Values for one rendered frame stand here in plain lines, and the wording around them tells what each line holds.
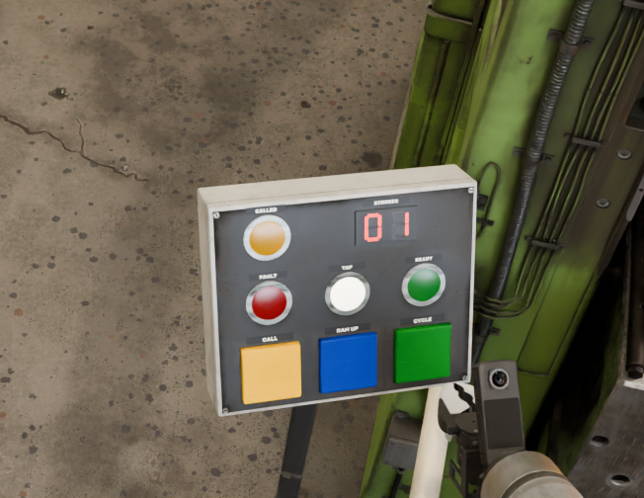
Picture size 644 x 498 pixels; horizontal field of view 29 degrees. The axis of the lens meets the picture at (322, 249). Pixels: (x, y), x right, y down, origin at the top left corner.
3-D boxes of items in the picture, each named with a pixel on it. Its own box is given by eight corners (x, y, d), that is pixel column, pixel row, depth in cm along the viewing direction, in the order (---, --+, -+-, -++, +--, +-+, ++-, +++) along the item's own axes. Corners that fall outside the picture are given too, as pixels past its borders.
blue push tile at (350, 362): (377, 387, 159) (377, 334, 156) (320, 394, 157) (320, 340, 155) (372, 381, 161) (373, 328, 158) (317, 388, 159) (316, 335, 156)
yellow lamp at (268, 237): (281, 263, 149) (284, 240, 146) (243, 254, 149) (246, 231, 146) (286, 244, 151) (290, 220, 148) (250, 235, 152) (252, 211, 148)
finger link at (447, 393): (424, 422, 152) (450, 459, 144) (425, 378, 150) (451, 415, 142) (447, 419, 153) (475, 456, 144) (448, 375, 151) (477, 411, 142)
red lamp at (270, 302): (282, 327, 152) (285, 306, 149) (246, 318, 153) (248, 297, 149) (288, 307, 154) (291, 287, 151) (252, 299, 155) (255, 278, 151)
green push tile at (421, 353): (450, 377, 162) (451, 324, 159) (395, 384, 160) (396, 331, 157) (445, 371, 163) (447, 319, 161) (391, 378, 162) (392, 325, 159)
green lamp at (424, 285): (437, 308, 157) (442, 288, 154) (400, 299, 157) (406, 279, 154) (440, 290, 159) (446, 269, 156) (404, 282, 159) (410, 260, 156)
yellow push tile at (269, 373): (301, 397, 157) (300, 343, 154) (243, 405, 155) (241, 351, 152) (298, 391, 159) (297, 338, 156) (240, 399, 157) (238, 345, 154)
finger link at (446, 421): (427, 410, 146) (452, 447, 138) (427, 398, 145) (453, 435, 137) (464, 405, 147) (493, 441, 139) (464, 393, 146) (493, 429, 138)
